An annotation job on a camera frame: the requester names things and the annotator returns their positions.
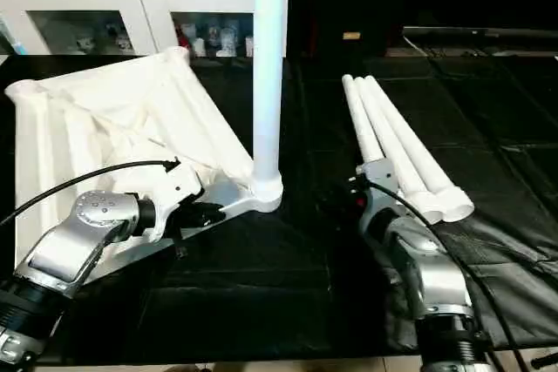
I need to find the black work mat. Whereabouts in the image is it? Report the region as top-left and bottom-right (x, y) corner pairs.
(0, 50), (558, 364)

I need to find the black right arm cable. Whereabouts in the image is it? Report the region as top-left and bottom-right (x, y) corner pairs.
(349, 176), (533, 372)

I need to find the dark metal rail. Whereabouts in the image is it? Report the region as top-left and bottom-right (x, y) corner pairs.
(403, 26), (558, 40)

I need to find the teal plastic object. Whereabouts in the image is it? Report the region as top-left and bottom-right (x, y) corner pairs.
(0, 15), (18, 55)

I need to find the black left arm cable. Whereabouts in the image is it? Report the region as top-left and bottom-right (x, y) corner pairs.
(0, 159), (182, 229)

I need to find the white plastic table leg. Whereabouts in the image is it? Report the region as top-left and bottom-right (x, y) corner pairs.
(352, 74), (447, 223)
(250, 0), (289, 203)
(341, 74), (411, 216)
(364, 74), (476, 220)

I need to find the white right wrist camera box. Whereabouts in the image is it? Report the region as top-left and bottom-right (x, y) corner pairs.
(357, 159), (404, 220)

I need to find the black tripod stand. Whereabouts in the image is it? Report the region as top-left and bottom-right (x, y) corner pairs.
(530, 350), (558, 369)

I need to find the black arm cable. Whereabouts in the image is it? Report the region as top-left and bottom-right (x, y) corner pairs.
(0, 159), (182, 229)
(349, 176), (533, 372)

